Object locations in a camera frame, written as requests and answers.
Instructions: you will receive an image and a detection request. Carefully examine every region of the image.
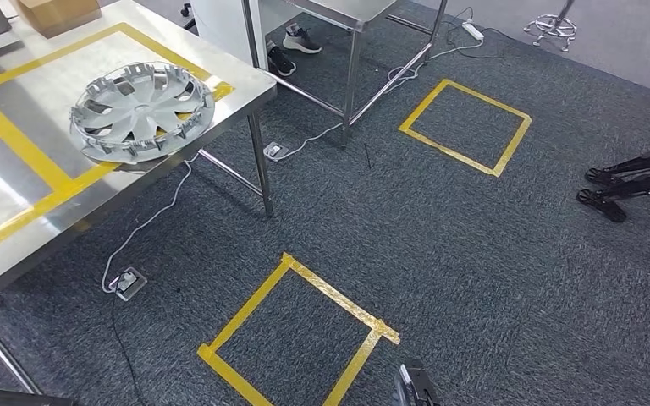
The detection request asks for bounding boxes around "silver wheel hubcap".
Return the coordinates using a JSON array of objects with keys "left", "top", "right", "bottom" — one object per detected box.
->
[{"left": 69, "top": 61, "right": 217, "bottom": 165}]

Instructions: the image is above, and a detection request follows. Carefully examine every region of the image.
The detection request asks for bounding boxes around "steel workbench with yellow tape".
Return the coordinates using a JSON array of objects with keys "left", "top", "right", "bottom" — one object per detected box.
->
[{"left": 0, "top": 0, "right": 278, "bottom": 406}]

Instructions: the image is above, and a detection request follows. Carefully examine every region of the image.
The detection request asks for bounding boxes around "metal floor socket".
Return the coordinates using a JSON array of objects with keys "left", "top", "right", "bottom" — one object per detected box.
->
[
  {"left": 108, "top": 266, "right": 148, "bottom": 303},
  {"left": 263, "top": 141, "right": 291, "bottom": 163}
]

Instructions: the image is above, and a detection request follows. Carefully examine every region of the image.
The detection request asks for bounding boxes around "yellow floor tape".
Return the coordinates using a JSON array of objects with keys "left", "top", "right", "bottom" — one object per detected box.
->
[
  {"left": 398, "top": 78, "right": 533, "bottom": 178},
  {"left": 196, "top": 252, "right": 402, "bottom": 406}
]

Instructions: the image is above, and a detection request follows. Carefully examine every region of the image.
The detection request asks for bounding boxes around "person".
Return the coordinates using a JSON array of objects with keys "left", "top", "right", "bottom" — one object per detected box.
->
[{"left": 266, "top": 22, "right": 323, "bottom": 78}]

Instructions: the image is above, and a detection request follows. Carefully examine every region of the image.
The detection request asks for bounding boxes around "steel table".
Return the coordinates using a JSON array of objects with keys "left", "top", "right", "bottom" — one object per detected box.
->
[{"left": 240, "top": 0, "right": 449, "bottom": 150}]

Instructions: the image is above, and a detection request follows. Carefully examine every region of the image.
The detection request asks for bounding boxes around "white cabinet panel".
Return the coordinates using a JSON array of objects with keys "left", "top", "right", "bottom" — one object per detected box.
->
[{"left": 190, "top": 0, "right": 270, "bottom": 69}]

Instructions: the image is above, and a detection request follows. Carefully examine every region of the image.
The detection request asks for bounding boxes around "white power strip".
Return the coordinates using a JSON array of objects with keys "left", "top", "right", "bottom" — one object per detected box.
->
[{"left": 462, "top": 19, "right": 486, "bottom": 41}]

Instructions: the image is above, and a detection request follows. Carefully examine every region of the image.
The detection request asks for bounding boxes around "chrome chair base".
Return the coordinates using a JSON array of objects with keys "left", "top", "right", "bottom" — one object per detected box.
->
[{"left": 522, "top": 0, "right": 578, "bottom": 53}]

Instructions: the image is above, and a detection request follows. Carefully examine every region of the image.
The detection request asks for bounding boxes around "brown cardboard box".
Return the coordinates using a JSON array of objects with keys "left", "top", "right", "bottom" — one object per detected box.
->
[{"left": 10, "top": 0, "right": 103, "bottom": 39}]

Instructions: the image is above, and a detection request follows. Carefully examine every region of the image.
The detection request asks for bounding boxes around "white floor cable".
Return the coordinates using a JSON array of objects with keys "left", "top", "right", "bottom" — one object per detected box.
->
[
  {"left": 277, "top": 39, "right": 486, "bottom": 163},
  {"left": 100, "top": 152, "right": 200, "bottom": 295}
]

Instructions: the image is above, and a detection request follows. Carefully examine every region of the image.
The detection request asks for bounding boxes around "black floor cable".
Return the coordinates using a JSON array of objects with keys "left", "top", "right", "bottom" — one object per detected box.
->
[{"left": 110, "top": 294, "right": 146, "bottom": 406}]

